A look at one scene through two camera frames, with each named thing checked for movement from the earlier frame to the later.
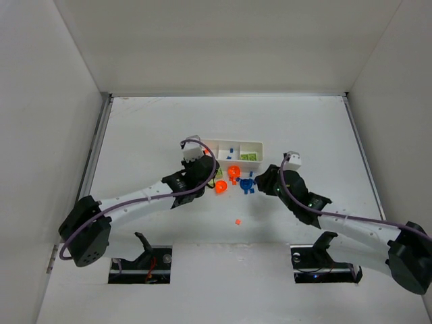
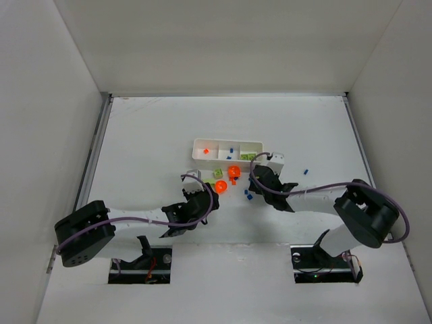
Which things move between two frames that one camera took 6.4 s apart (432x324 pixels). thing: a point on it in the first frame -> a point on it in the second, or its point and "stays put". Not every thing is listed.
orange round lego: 221,186 stays put
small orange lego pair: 233,179 stays put
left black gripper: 209,166 -> 209,195
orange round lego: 233,171 stays put
